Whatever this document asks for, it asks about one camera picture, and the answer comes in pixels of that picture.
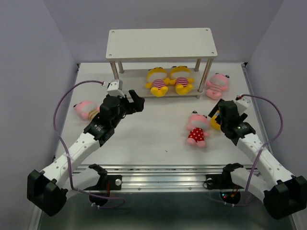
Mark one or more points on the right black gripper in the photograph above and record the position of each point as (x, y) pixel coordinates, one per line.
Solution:
(214, 110)

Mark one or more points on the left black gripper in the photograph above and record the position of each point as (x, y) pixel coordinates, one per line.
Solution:
(138, 102)

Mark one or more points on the yellow plush blue-striped shirt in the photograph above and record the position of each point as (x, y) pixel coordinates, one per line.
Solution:
(214, 123)

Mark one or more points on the pink plush red polka-dot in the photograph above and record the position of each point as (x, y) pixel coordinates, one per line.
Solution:
(197, 127)

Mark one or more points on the yellow plush pink-striped shirt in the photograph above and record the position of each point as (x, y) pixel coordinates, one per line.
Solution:
(157, 81)

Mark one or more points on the yellow plush red-striped shirt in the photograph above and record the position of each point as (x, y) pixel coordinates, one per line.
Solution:
(181, 78)

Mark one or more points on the pink plush orange-striped shirt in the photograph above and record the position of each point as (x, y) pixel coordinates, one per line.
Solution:
(87, 110)

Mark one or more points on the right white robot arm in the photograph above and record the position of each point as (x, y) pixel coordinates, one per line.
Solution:
(277, 188)

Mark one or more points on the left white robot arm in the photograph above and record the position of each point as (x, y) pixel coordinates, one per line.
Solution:
(45, 188)

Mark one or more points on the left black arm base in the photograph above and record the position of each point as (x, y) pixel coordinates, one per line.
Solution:
(102, 183)

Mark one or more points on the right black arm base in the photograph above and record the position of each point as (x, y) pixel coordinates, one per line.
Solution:
(222, 181)

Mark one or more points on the white two-tier shelf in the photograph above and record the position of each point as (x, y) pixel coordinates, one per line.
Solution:
(158, 45)

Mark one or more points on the pink plush pink-striped shirt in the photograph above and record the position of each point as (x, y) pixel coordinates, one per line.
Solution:
(216, 85)

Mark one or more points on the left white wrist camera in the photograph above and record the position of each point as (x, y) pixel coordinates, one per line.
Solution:
(114, 88)

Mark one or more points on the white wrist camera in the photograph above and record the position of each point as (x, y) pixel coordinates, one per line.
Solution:
(242, 103)
(114, 88)

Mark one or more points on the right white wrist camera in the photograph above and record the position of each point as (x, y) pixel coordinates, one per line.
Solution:
(242, 103)

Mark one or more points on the aluminium rail frame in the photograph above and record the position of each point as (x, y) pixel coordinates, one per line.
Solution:
(149, 148)

